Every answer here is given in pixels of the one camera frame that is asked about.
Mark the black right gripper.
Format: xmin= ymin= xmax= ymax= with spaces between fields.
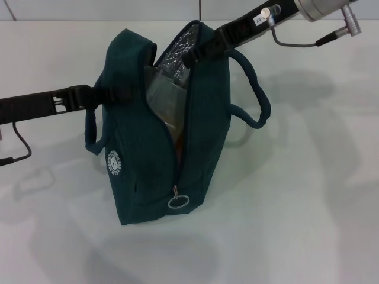
xmin=182 ymin=0 xmax=301 ymax=70

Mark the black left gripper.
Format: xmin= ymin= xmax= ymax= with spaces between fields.
xmin=0 ymin=84 xmax=134 ymax=125

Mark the dark teal insulated lunch bag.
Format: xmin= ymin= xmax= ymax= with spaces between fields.
xmin=84 ymin=20 xmax=272 ymax=227

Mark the dark right arm cable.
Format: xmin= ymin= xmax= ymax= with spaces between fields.
xmin=260 ymin=4 xmax=359 ymax=48

